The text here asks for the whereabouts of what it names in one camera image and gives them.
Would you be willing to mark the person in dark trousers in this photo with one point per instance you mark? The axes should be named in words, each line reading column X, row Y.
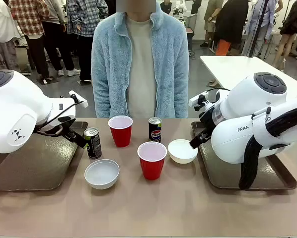
column 57, row 42

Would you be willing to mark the person in blue plaid shirt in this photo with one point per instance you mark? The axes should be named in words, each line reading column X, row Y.
column 85, row 22

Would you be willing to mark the person in khaki shirt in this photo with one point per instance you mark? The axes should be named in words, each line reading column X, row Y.
column 211, row 15

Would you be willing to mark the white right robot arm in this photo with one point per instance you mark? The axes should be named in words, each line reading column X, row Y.
column 250, row 119

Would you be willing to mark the person in blue fleece jacket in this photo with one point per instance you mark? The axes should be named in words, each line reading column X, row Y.
column 141, row 67

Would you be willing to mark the person in light blue shirt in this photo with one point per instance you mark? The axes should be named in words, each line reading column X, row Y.
column 270, row 22

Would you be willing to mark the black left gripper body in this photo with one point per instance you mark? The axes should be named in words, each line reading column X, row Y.
column 65, row 120

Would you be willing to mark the white bowl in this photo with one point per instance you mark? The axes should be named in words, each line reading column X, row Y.
column 101, row 174
column 182, row 152

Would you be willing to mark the white background table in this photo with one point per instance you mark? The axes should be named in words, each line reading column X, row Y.
column 235, row 72

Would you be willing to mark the red plastic cup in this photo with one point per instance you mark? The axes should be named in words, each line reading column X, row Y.
column 120, row 135
column 152, row 163

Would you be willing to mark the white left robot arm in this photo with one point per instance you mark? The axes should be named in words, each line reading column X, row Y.
column 19, row 109

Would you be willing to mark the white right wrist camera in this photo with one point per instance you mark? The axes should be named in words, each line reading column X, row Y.
column 197, row 99

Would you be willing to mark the person in red plaid shirt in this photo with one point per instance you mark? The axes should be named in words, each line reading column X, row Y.
column 30, row 22

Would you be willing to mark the person in orange shorts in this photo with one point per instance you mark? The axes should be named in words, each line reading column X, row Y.
column 229, row 24

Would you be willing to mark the brown plastic tray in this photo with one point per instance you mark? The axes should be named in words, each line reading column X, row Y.
column 218, row 173
column 36, row 161

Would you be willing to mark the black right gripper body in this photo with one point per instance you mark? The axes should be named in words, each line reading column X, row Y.
column 207, row 124

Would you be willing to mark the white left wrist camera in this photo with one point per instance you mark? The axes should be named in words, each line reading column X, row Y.
column 79, row 100

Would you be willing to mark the black can with green top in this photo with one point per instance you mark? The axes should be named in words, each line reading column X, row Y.
column 94, row 146

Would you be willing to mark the black Pepsi can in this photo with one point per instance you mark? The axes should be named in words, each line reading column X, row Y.
column 155, row 132

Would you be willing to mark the black stand pole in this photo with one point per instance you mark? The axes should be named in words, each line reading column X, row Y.
column 259, row 27

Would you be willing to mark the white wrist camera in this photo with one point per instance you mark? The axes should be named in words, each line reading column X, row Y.
column 197, row 99
column 79, row 100

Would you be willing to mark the person in black top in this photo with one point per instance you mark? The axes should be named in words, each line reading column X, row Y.
column 293, row 22

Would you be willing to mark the person in white shirt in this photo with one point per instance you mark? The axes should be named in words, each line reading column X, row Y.
column 0, row 32

